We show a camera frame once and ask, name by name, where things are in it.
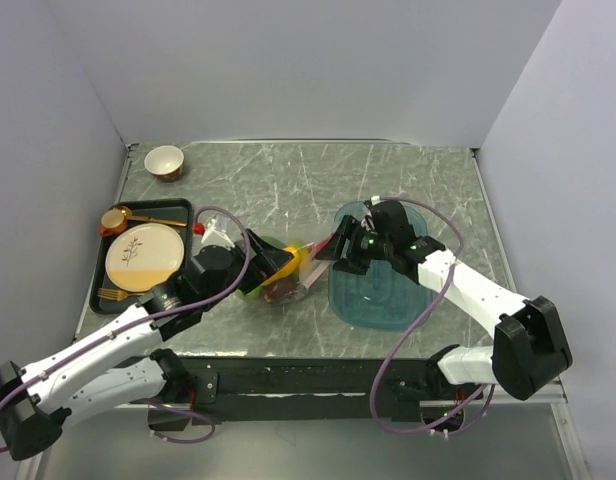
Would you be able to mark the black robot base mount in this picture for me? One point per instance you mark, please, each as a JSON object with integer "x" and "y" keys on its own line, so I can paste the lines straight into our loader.
{"x": 229, "y": 389}

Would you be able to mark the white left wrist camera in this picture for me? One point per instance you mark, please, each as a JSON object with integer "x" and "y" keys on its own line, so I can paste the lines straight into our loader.
{"x": 216, "y": 232}

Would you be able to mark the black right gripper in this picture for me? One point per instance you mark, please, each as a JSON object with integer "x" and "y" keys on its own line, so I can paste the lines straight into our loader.
{"x": 349, "y": 228}

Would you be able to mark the orange green mango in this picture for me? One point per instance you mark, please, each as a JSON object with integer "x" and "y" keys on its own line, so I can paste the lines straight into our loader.
{"x": 299, "y": 263}

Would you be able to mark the clear zip top bag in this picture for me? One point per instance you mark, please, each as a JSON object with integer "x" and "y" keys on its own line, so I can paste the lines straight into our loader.
{"x": 269, "y": 256}

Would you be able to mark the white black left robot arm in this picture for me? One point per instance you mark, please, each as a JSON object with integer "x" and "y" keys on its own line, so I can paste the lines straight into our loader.
{"x": 124, "y": 361}

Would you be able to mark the cream plate with leaf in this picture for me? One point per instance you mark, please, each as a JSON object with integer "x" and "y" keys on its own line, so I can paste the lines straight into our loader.
{"x": 144, "y": 256}

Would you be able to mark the white bowl brown outside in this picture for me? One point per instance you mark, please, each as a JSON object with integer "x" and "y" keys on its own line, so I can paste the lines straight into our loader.
{"x": 165, "y": 163}

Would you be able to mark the red chili pepper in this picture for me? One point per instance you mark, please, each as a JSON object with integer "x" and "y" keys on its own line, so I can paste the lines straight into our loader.
{"x": 319, "y": 246}

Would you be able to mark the small orange cup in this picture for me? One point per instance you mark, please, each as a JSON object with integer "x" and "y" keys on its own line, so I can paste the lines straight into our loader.
{"x": 113, "y": 222}

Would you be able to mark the gold spoon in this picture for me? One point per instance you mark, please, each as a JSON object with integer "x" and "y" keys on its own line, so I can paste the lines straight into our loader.
{"x": 128, "y": 214}

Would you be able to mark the dark red apple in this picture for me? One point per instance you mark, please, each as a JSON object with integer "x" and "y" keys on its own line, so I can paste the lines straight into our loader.
{"x": 280, "y": 291}

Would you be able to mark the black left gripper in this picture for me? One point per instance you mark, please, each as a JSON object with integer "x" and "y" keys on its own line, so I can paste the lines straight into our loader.
{"x": 264, "y": 263}

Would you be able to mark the gold fork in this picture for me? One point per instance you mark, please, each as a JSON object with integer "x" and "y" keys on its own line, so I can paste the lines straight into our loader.
{"x": 116, "y": 294}

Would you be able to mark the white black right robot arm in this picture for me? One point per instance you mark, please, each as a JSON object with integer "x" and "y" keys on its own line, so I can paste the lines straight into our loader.
{"x": 529, "y": 347}

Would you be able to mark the black rectangular tray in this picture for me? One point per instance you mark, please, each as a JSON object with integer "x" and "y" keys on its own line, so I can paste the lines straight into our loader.
{"x": 177, "y": 209}

